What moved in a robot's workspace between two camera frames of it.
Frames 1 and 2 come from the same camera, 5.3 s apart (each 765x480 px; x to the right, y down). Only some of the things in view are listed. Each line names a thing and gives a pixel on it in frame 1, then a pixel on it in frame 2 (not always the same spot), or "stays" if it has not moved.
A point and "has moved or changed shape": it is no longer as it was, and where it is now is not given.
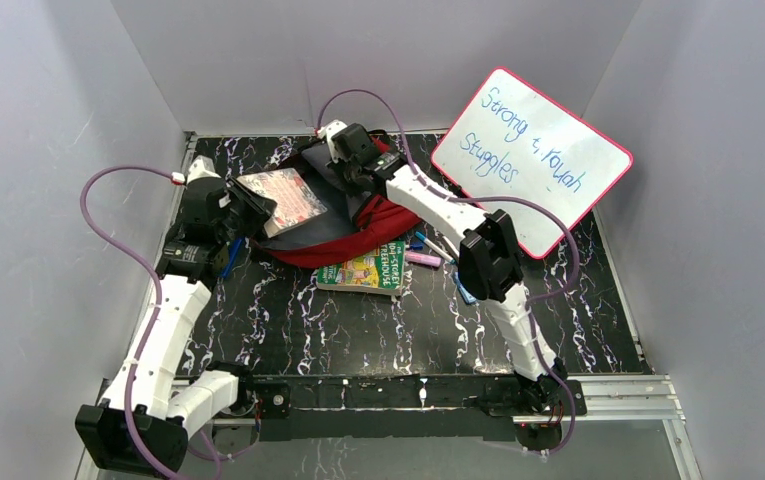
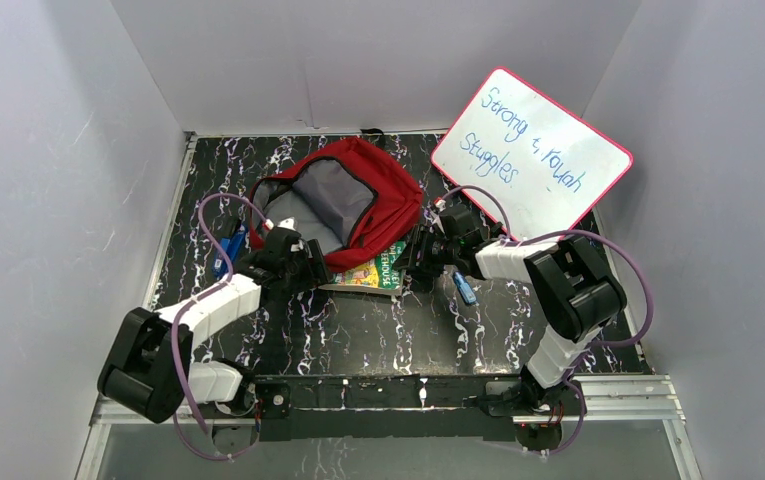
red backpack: (354, 226) has moved or changed shape
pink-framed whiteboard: (515, 141) stays
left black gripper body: (243, 210) to (312, 263)
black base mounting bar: (447, 407) stays
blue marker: (465, 294) stays
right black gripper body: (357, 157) to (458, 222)
